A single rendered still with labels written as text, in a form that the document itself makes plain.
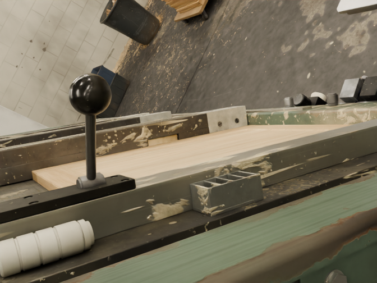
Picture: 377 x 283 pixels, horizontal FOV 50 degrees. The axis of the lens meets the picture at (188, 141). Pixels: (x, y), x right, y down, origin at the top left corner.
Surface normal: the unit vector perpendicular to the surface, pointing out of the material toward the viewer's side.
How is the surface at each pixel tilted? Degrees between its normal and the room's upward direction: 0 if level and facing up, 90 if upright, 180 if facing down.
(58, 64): 90
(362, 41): 0
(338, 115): 35
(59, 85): 90
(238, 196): 89
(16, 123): 90
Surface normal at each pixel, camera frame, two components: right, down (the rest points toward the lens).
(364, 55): -0.78, -0.42
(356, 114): -0.86, 0.18
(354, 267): 0.49, 0.04
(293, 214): -0.14, -0.98
